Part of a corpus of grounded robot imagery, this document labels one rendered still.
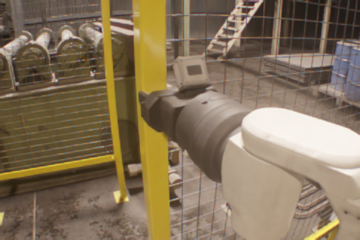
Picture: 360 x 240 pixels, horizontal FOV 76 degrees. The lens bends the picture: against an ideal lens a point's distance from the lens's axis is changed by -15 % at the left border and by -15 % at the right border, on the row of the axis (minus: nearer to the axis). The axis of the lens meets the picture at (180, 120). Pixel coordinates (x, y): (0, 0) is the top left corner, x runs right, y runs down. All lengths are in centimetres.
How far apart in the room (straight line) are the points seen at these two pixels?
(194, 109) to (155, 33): 22
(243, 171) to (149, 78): 31
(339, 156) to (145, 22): 38
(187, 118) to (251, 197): 12
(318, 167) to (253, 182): 6
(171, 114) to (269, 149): 16
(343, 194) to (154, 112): 26
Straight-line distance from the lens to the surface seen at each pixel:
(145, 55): 48
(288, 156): 20
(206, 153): 26
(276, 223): 26
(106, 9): 175
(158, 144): 55
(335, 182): 20
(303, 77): 567
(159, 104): 36
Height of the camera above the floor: 148
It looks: 24 degrees down
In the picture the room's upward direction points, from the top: straight up
